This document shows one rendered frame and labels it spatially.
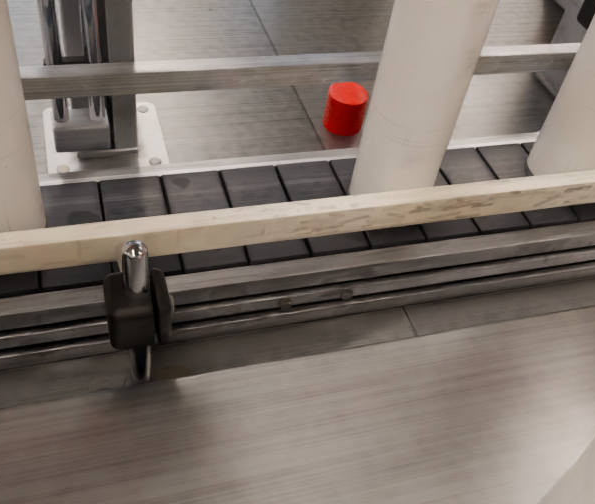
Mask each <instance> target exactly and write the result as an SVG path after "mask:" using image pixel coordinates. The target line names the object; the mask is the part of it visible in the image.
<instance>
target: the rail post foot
mask: <svg viewBox="0 0 595 504"><path fill-rule="evenodd" d="M184 376H190V372H189V370H188V368H186V367H185V366H182V365H176V366H169V367H162V368H156V369H152V382H156V381H161V380H167V379H173V378H179V377H184ZM127 386H131V380H130V372H128V373H121V374H114V375H108V376H101V377H97V378H95V379H93V380H92V381H91V383H90V387H89V389H90V393H92V392H98V391H104V390H109V389H115V388H121V387H127Z"/></svg>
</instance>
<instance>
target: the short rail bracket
mask: <svg viewBox="0 0 595 504"><path fill-rule="evenodd" d="M121 257H122V271H123V272H117V273H111V274H108V275H107V276H106V277H105V278H104V280H103V292H104V302H105V311H106V318H107V325H108V332H109V339H110V343H111V345H112V347H113V348H115V349H117V350H126V349H128V353H129V366H130V380H131V386H133V385H138V384H144V383H150V382H152V359H151V345H154V344H155V330H154V323H155V328H156V333H157V338H158V342H159V344H163V343H166V342H167V341H168V340H170V338H171V333H172V313H174V311H175V308H174V300H173V296H172V295H169V293H168V289H167V284H166V280H165V276H164V273H163V272H162V271H161V270H160V269H158V268H151V269H150V289H149V268H148V249H147V247H146V245H145V244H144V243H143V242H141V241H138V240H132V241H129V242H127V243H125V244H124V245H123V247H122V250H121Z"/></svg>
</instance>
